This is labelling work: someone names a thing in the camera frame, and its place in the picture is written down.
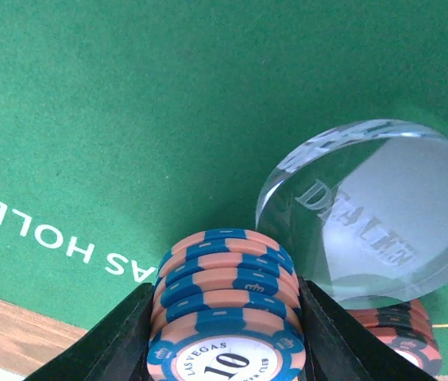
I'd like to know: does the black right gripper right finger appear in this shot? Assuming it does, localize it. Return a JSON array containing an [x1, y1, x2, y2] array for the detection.
[[298, 276, 434, 380]]

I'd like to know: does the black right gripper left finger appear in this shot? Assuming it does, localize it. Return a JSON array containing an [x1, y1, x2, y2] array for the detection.
[[26, 283, 153, 381]]

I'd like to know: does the red poker chip stack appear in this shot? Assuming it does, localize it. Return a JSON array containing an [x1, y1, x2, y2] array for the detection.
[[348, 299, 442, 376]]

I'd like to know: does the blue poker chip stack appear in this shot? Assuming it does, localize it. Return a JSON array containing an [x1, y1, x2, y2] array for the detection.
[[147, 229, 306, 380]]

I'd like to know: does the clear dealer button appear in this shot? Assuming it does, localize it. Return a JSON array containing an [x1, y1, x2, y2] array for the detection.
[[255, 119, 448, 310]]

